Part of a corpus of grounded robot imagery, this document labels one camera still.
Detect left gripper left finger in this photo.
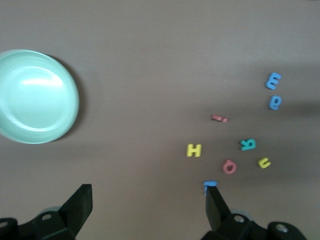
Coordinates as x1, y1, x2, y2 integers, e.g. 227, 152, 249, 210
0, 184, 94, 240

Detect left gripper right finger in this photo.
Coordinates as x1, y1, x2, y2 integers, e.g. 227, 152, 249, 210
201, 186, 307, 240

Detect blue foam capital W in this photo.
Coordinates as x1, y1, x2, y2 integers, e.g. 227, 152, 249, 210
202, 180, 219, 196

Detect red foam capital Q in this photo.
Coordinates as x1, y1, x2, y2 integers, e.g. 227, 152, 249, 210
222, 160, 238, 175

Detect yellow foam lowercase u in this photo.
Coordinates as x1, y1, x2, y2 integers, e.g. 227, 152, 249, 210
257, 157, 272, 169

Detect yellow foam capital H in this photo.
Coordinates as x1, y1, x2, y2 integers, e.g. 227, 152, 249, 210
186, 143, 203, 158

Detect teal foam capital R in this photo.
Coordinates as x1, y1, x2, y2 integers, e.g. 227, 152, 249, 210
239, 138, 257, 151

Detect red foam lowercase i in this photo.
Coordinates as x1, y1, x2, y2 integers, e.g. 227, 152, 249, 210
210, 114, 229, 123

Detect blue foam lowercase a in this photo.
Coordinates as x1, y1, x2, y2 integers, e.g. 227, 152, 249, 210
268, 94, 283, 111

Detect blue foam lowercase m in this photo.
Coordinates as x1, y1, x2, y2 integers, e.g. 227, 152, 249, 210
265, 72, 282, 90

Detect mint green plate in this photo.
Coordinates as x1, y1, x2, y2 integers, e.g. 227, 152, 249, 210
0, 49, 80, 145

